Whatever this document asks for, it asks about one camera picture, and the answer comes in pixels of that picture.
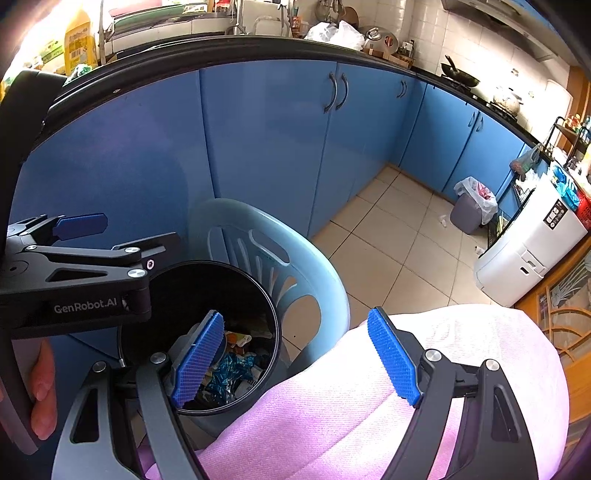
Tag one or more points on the grey waste bin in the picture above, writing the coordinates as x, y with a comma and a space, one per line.
465, 217

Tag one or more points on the black metal shelf rack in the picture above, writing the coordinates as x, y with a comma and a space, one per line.
561, 138

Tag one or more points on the green packet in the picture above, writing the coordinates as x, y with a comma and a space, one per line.
48, 57

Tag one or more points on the red plastic basket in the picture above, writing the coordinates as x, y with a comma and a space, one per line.
584, 207

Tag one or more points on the grey green plastic bag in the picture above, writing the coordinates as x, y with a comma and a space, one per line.
525, 164

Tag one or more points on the white plastic jug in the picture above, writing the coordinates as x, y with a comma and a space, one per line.
262, 16

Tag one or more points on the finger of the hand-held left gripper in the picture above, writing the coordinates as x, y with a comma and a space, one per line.
138, 251
81, 226

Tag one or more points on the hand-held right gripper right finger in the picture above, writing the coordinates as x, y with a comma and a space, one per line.
395, 362

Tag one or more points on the steel kettle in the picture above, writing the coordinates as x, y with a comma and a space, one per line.
507, 101

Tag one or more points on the wooden cutting board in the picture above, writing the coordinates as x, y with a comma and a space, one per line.
349, 17

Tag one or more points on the black round trash bin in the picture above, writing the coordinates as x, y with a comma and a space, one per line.
207, 286

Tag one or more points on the steel pot lid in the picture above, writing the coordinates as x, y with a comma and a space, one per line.
381, 40

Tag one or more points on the person's left hand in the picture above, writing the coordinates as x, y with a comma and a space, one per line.
44, 392

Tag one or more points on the black wok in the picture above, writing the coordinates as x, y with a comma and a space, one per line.
459, 76

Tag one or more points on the black kitchen countertop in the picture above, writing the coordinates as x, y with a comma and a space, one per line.
277, 48

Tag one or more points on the blue kitchen cabinet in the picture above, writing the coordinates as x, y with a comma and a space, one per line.
258, 152
461, 147

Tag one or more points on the white washing machine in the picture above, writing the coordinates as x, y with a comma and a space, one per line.
526, 258

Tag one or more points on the orange white wrapper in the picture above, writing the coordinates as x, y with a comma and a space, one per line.
244, 341

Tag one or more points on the steel range hood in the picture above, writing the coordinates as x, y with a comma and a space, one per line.
503, 25

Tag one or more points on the white plastic bag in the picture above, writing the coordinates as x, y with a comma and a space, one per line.
334, 34

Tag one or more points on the light blue plastic chair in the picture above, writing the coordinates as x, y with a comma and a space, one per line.
318, 277

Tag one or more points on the grey bin with white bag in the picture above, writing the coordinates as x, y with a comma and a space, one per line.
485, 198

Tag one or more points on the teal plastic bag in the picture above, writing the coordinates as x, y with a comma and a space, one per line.
564, 187

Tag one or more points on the teal foil wrapper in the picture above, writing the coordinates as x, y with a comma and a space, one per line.
233, 374

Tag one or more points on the wooden door with glass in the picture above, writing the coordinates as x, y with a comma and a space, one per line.
561, 323

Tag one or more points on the person's pink pants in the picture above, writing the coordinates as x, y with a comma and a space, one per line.
323, 406

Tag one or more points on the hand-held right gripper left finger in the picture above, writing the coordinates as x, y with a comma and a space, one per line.
198, 364

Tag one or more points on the small cardboard box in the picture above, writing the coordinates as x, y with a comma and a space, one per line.
400, 61

